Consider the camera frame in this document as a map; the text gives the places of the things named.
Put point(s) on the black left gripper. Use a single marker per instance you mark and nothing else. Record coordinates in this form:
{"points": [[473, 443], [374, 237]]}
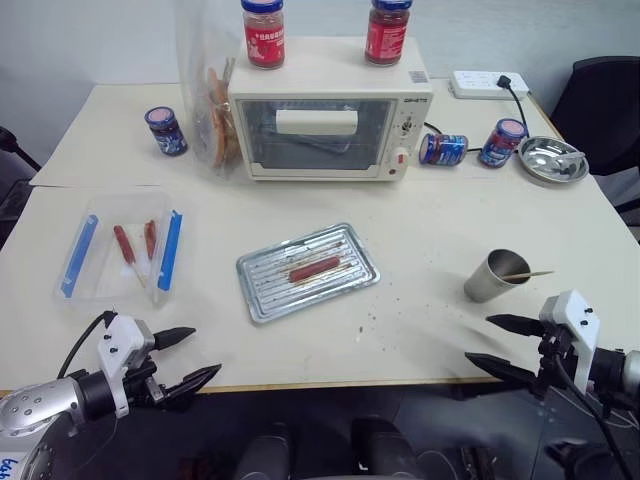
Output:
{"points": [[141, 381]]}

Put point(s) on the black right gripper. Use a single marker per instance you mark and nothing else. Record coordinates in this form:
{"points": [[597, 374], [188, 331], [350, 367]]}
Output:
{"points": [[557, 360]]}

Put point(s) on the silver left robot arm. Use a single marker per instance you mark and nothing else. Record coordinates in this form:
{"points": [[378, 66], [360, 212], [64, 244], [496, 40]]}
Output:
{"points": [[30, 406]]}

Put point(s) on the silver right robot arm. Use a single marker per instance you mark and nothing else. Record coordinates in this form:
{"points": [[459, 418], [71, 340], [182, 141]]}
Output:
{"points": [[617, 370]]}

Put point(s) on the thin wooden stick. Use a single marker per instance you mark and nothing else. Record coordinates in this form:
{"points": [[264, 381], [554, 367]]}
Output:
{"points": [[537, 274]]}

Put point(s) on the stainless steel cup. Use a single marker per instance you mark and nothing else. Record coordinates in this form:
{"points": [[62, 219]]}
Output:
{"points": [[487, 285]]}

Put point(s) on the ribbed metal baking tray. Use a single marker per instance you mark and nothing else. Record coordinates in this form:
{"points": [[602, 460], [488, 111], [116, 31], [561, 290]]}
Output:
{"points": [[280, 300]]}

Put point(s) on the clear plastic container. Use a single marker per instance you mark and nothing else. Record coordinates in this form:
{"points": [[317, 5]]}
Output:
{"points": [[100, 280]]}

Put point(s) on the dark rounded shape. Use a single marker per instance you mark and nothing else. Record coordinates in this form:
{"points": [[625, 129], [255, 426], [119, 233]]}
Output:
{"points": [[265, 455]]}

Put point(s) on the red sausage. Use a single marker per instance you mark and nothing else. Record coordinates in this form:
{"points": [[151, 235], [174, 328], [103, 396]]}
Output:
{"points": [[315, 270]]}

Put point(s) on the stainless steel bowl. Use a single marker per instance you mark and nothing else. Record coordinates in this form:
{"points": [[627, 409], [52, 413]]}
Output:
{"points": [[540, 165]]}

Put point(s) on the blue label sauce jar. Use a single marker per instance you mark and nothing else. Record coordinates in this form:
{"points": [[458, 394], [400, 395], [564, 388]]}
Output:
{"points": [[445, 150], [167, 132], [502, 145]]}

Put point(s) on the black office chair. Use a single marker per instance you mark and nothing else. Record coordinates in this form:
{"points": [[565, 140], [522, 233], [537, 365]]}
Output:
{"points": [[595, 110]]}

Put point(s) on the white power strip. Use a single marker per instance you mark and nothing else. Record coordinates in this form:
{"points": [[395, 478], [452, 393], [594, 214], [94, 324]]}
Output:
{"points": [[475, 85]]}

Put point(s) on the clear plastic bag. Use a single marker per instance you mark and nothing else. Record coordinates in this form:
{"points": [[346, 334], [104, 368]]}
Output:
{"points": [[200, 60]]}

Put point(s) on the cream toaster oven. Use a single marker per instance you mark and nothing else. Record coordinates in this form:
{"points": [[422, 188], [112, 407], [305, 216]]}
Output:
{"points": [[320, 80]]}

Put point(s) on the dark red label sauce jar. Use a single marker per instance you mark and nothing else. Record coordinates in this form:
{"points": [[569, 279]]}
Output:
{"points": [[387, 37]]}

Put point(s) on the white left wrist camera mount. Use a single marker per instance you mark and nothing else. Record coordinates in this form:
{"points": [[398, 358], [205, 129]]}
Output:
{"points": [[117, 345]]}

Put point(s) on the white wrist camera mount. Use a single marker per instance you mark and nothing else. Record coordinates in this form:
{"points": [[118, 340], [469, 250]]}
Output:
{"points": [[575, 320], [117, 345]]}

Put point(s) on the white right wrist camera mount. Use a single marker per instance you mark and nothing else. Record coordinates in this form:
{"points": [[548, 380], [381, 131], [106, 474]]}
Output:
{"points": [[575, 320]]}

